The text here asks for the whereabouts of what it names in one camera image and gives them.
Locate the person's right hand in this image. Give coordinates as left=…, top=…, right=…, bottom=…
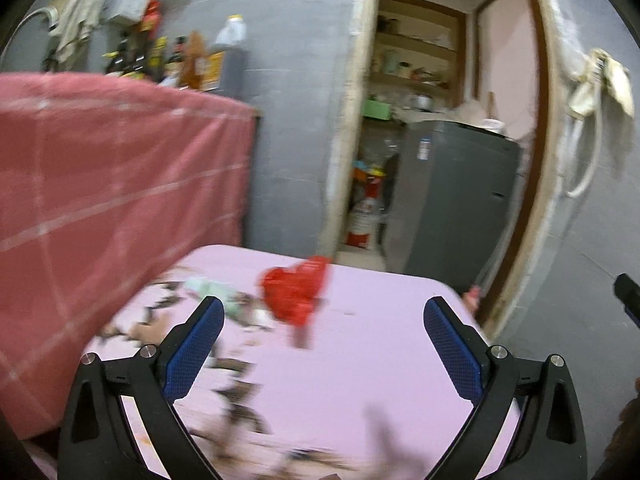
left=605, top=378, right=640, bottom=460

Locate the metal pot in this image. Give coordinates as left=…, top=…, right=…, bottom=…
left=411, top=94, right=434, bottom=112

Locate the green box on shelf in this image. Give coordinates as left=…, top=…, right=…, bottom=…
left=362, top=99, right=392, bottom=122

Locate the hanging white towel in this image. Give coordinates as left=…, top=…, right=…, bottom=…
left=49, top=0, right=105, bottom=68

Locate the pink floral table cloth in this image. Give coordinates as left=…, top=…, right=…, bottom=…
left=81, top=244, right=522, bottom=480

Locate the white hose loop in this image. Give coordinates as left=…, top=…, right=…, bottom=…
left=562, top=74, right=606, bottom=200

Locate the grey refrigerator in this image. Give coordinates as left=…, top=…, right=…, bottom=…
left=383, top=120, right=521, bottom=294

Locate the red plastic bag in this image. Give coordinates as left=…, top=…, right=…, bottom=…
left=259, top=256, right=331, bottom=327

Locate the red checked cloth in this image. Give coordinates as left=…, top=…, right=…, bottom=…
left=1, top=73, right=257, bottom=439

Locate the dark sauce bottle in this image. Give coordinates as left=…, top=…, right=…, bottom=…
left=160, top=36, right=186, bottom=88

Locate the cream rubber glove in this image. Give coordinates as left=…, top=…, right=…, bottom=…
left=568, top=48, right=634, bottom=120

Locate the green white wrapper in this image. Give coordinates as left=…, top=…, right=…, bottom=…
left=182, top=276, right=274, bottom=330

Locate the pink bottle on floor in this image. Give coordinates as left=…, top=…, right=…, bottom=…
left=462, top=285, right=482, bottom=315

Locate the large dark liquid jug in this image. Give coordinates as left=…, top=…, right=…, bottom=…
left=215, top=14, right=247, bottom=99

